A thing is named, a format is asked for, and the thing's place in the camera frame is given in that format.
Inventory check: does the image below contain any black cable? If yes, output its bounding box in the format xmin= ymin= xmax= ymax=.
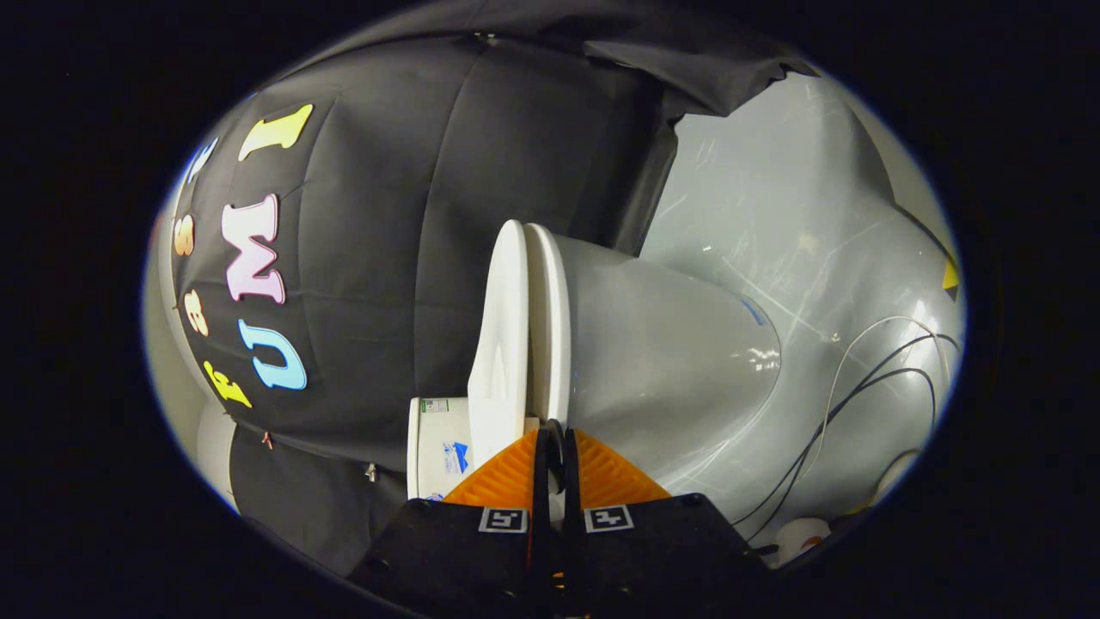
xmin=746 ymin=367 xmax=938 ymax=542
xmin=730 ymin=333 xmax=960 ymax=527

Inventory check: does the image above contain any white toilet with tank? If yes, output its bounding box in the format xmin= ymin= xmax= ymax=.
xmin=406 ymin=232 xmax=783 ymax=521

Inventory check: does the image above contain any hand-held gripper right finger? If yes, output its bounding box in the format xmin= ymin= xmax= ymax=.
xmin=563 ymin=427 xmax=772 ymax=619

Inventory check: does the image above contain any white cable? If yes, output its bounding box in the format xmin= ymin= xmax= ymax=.
xmin=799 ymin=316 xmax=953 ymax=487

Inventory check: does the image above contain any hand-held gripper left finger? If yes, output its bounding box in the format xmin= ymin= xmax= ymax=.
xmin=348 ymin=428 xmax=552 ymax=619

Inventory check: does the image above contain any white toilet seat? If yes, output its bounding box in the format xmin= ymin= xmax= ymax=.
xmin=523 ymin=223 xmax=573 ymax=424

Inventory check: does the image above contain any black backdrop cloth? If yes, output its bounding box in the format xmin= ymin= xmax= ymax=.
xmin=168 ymin=0 xmax=819 ymax=579

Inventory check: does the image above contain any white plastic bottle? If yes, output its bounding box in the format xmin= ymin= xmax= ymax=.
xmin=773 ymin=517 xmax=833 ymax=564

